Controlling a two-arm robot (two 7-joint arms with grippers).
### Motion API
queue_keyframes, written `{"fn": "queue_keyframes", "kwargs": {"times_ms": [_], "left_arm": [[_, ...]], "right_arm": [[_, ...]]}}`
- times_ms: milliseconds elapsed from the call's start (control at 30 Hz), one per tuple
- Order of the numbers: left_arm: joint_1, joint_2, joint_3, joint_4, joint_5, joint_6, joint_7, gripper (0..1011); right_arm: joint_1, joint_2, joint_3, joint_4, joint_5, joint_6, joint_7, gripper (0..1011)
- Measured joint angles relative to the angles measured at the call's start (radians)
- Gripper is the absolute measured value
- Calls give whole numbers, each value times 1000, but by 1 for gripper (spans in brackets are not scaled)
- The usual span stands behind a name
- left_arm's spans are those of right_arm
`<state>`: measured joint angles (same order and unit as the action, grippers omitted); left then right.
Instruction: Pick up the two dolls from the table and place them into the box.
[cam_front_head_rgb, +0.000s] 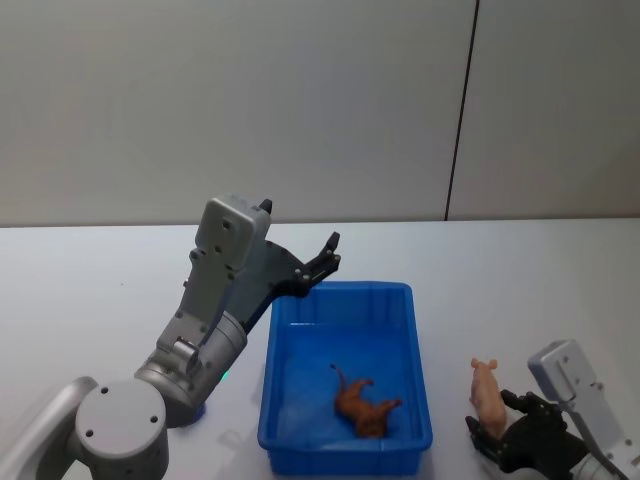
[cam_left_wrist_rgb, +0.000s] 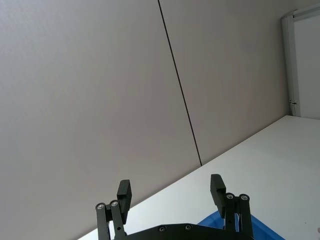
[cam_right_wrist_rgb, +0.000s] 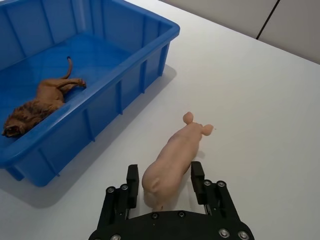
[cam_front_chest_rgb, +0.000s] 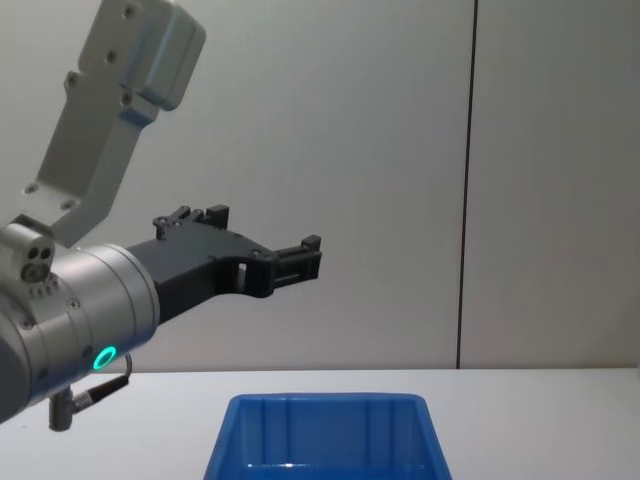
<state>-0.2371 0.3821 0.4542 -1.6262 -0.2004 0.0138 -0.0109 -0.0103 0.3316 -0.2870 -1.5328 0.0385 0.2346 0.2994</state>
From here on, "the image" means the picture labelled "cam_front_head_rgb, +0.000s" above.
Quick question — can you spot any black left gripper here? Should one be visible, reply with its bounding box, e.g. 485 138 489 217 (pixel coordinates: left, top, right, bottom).
225 198 344 335

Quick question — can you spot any brown toy lion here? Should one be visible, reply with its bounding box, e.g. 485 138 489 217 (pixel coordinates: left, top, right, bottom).
329 363 404 439

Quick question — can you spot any pink toy pig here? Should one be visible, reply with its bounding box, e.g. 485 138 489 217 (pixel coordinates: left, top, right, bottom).
468 356 509 439

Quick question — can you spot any blue plastic bin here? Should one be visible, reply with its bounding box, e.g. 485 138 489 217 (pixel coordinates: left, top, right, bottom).
256 280 434 476

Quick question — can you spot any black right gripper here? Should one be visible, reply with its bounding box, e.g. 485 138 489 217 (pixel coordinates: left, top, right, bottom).
464 389 591 477

